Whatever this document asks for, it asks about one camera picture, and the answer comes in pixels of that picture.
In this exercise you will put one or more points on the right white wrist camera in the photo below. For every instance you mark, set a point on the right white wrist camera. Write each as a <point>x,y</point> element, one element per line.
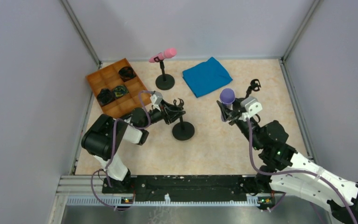
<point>251,107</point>

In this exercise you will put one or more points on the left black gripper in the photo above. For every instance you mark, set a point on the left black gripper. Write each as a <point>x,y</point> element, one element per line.
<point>169,112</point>

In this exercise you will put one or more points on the yellow-green bundle in tray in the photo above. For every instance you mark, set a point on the yellow-green bundle in tray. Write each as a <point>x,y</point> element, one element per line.
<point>119,91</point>

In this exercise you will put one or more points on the purple microphone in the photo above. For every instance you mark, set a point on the purple microphone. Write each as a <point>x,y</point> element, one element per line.
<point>227,97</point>

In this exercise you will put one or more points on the orange compartment tray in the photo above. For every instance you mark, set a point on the orange compartment tray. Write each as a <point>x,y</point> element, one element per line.
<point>108,77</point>

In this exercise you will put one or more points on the black item in tray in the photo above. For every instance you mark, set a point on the black item in tray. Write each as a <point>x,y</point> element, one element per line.
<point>127,73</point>

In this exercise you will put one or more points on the blue folded cloth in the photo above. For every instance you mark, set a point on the blue folded cloth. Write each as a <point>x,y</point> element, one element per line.
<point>206,77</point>

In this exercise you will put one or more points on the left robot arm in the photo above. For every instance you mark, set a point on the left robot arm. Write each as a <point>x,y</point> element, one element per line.
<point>103,139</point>

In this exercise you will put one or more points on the black mic stand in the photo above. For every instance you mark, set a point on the black mic stand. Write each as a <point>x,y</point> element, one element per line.
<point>183,130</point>
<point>254,86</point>
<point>164,81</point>

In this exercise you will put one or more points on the black bundle in tray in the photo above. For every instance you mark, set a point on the black bundle in tray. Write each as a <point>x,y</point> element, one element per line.
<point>105,97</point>

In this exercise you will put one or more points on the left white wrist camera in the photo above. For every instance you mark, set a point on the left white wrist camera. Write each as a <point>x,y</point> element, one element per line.
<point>156,99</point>

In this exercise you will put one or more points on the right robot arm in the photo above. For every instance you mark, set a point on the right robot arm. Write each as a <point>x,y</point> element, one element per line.
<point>282,168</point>

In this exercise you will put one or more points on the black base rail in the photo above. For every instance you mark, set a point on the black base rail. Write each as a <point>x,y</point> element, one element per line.
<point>188,188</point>

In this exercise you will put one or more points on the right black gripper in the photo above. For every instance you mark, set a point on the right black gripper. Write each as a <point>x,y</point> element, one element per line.
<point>237,111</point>

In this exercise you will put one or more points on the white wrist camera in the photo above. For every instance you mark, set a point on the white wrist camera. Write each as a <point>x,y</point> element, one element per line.
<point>156,99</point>
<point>251,107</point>

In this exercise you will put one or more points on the pink microphone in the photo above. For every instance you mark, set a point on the pink microphone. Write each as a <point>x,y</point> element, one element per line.
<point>166,54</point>

